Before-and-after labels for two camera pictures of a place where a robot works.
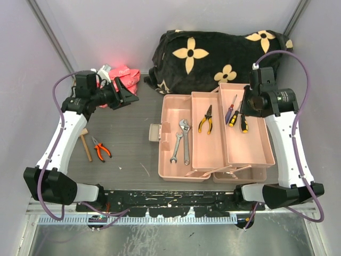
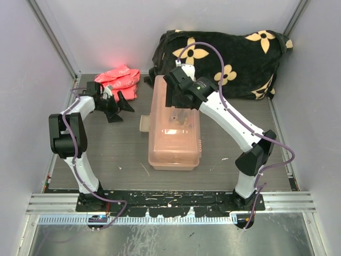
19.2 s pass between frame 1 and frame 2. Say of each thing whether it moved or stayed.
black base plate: stayed
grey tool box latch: moved
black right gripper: moved
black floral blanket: stayed
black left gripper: moved
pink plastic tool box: moved
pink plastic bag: stayed
